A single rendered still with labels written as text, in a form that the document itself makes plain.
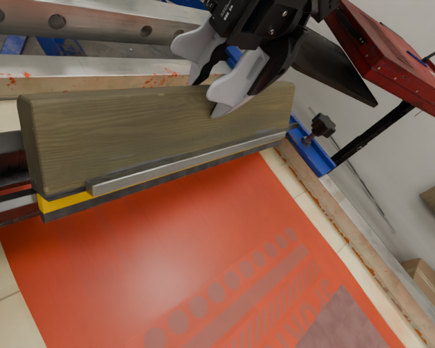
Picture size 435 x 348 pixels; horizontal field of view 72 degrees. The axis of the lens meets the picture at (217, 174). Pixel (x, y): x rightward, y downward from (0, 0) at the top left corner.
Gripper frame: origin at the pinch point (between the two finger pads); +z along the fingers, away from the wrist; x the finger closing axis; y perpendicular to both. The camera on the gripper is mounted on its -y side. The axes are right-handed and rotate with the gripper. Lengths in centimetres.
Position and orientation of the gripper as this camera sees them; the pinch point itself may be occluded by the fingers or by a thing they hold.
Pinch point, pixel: (211, 93)
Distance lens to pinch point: 34.1
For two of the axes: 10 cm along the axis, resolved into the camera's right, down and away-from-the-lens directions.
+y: -6.7, 2.5, -7.0
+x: 5.5, 7.9, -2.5
